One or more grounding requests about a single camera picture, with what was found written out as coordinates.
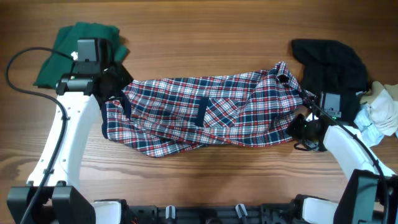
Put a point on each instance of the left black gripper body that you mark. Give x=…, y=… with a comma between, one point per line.
x=119, y=77

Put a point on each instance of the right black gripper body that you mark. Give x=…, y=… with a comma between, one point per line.
x=300, y=129

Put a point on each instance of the plaid red navy shirt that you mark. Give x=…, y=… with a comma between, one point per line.
x=171, y=115

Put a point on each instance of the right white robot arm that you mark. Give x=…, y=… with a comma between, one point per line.
x=371, y=192

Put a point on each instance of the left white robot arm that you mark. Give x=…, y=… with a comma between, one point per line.
x=51, y=194

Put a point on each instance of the folded green cloth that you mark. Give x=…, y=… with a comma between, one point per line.
x=67, y=42

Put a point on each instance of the black garment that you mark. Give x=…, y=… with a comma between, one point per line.
x=332, y=67

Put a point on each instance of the white crumpled garment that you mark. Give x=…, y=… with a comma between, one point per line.
x=374, y=125

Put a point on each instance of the beige crumpled garment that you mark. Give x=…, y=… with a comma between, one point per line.
x=382, y=107

